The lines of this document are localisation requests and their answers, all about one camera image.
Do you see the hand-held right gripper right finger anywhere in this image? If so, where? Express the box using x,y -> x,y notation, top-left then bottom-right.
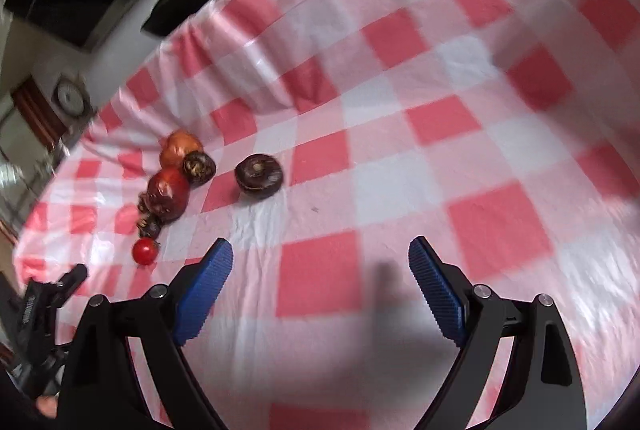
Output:
408,236 -> 588,430

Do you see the brown wooden frame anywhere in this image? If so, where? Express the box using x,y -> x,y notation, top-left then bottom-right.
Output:
11,80 -> 68,151

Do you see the red white checkered tablecloth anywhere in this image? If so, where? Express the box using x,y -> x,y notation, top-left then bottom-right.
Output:
12,0 -> 640,430

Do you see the wrinkled dark red passion fruit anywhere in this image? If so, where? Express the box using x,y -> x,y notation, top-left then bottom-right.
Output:
146,167 -> 191,222

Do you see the red cherry tomato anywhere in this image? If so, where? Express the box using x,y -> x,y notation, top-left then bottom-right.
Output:
131,237 -> 161,266

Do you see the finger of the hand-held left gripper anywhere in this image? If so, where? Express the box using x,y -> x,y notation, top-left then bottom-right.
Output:
29,263 -> 89,311

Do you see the wrinkled orange-red passion fruit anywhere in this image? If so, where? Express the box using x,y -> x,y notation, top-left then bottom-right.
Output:
160,130 -> 204,167

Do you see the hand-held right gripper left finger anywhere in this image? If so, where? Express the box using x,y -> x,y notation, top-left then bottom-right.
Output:
59,237 -> 234,430

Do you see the round grey wall gauge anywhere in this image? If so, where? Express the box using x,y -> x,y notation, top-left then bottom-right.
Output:
52,78 -> 91,118

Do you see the person's left hand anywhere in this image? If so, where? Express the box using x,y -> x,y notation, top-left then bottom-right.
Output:
36,394 -> 60,420

